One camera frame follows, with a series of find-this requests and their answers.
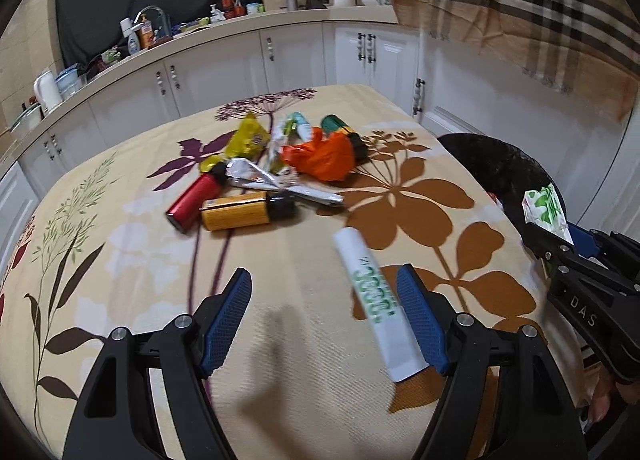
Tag white green leaf wrapper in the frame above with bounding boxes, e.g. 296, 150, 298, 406
522, 184, 574, 245

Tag white green-print tube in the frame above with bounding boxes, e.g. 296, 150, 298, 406
333, 227, 427, 383

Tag red cylindrical can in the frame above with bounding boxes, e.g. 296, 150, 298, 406
165, 161, 228, 234

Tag orange plastic bag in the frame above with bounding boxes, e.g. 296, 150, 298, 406
281, 127, 356, 182

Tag yellow black cylindrical can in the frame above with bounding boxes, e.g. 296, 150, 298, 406
200, 191, 297, 232

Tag black trash bin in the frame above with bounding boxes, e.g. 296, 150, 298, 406
438, 133, 566, 235

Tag white kitchen cabinets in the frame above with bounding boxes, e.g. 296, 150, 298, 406
1, 22, 419, 262

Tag floral beige tablecloth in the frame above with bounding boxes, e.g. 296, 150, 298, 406
1, 86, 586, 459

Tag plaid beige curtain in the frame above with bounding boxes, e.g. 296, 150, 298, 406
392, 0, 639, 122

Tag silver crumpled foil wrapper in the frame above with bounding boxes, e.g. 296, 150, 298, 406
226, 157, 344, 208

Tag white teal tube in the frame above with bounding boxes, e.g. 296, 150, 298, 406
267, 112, 312, 173

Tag yellow foil snack wrapper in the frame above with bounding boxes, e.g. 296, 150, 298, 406
198, 112, 270, 173

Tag white pot with lid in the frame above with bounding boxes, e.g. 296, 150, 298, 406
11, 103, 42, 141

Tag white electric kettle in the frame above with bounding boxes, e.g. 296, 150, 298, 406
34, 68, 63, 115

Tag clear plastic container stack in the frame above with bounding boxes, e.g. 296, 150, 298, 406
55, 64, 85, 101

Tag orange soap bottle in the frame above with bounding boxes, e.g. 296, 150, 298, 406
140, 14, 154, 49

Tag chrome sink faucet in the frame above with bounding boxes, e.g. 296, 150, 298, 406
134, 5, 171, 46

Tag white spray bottle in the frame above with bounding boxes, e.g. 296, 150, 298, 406
119, 17, 141, 55

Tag dark sauce bottle red cap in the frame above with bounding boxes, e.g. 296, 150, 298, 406
220, 0, 235, 20

